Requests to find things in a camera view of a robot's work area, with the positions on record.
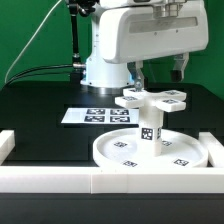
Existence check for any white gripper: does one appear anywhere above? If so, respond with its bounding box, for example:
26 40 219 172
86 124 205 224
99 3 208 92

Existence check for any white cross table base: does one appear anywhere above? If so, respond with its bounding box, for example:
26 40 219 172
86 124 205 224
115 88 187 112

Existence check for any white round table top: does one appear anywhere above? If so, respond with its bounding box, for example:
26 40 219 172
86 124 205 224
93 128 208 170

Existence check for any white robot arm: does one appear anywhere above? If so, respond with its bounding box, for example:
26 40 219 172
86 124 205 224
81 0 208 94

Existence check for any white marker sheet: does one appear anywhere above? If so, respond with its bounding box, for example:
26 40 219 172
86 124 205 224
61 108 139 124

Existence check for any white right fence block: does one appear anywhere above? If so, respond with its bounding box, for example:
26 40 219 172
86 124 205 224
199 132 224 168

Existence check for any white fence block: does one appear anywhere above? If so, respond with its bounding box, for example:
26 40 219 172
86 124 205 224
0 130 15 166
199 132 224 168

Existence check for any white left fence block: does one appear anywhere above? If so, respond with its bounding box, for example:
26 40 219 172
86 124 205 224
0 130 15 166

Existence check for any white front fence bar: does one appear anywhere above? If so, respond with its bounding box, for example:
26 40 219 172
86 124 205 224
0 166 224 194

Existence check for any black camera stand pole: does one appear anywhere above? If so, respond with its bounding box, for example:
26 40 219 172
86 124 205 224
65 0 97 83

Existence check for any black cable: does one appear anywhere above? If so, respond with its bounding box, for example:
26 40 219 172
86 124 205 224
3 64 75 88

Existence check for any white cable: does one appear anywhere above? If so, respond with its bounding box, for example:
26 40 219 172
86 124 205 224
3 0 64 84

